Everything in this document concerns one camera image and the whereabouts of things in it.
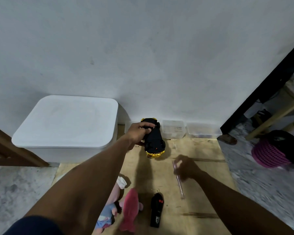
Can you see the person's left thumb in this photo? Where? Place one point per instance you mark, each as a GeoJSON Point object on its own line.
{"type": "Point", "coordinates": [147, 130]}

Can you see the pink plush fish toy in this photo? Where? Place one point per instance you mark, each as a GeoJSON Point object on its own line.
{"type": "Point", "coordinates": [129, 208]}

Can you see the pink plastic basket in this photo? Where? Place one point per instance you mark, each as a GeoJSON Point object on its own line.
{"type": "Point", "coordinates": [269, 155]}

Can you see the person's left hand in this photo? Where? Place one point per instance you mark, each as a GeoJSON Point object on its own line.
{"type": "Point", "coordinates": [134, 134]}

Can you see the plywood board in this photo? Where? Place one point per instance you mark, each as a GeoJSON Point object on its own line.
{"type": "Point", "coordinates": [205, 154]}

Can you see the white lidded storage box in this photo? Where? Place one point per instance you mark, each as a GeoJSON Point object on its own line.
{"type": "Point", "coordinates": [66, 124]}

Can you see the brown wooden furniture piece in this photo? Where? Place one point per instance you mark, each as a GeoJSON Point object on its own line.
{"type": "Point", "coordinates": [12, 151]}

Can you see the person's right hand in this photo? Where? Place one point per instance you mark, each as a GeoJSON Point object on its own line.
{"type": "Point", "coordinates": [188, 168]}

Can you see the person's right fingers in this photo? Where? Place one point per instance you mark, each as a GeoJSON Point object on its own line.
{"type": "Point", "coordinates": [179, 166]}

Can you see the brown sandal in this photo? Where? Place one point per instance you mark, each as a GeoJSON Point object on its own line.
{"type": "Point", "coordinates": [228, 139]}

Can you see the plush doll in blue dress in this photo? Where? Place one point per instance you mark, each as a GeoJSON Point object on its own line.
{"type": "Point", "coordinates": [110, 210]}

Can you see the person's left forearm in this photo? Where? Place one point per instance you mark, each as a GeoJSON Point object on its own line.
{"type": "Point", "coordinates": [88, 183]}

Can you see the dark blue sleeve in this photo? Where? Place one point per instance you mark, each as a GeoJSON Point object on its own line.
{"type": "Point", "coordinates": [32, 226]}

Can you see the light wooden stool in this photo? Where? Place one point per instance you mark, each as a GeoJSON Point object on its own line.
{"type": "Point", "coordinates": [279, 115]}

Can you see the wide clear plastic container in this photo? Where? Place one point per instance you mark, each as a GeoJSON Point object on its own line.
{"type": "Point", "coordinates": [203, 130]}

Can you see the person's right forearm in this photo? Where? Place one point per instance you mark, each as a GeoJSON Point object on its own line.
{"type": "Point", "coordinates": [235, 208]}

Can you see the black and yellow toy car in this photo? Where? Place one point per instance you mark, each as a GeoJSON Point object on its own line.
{"type": "Point", "coordinates": [155, 144]}

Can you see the small clear plastic container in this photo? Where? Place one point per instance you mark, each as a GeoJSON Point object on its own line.
{"type": "Point", "coordinates": [173, 129]}

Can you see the black remote control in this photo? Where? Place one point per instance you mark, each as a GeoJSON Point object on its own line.
{"type": "Point", "coordinates": [157, 210]}

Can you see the black table frame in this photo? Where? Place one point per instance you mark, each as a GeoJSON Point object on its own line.
{"type": "Point", "coordinates": [264, 90]}

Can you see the black bag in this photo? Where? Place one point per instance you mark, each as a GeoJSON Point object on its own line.
{"type": "Point", "coordinates": [286, 144]}

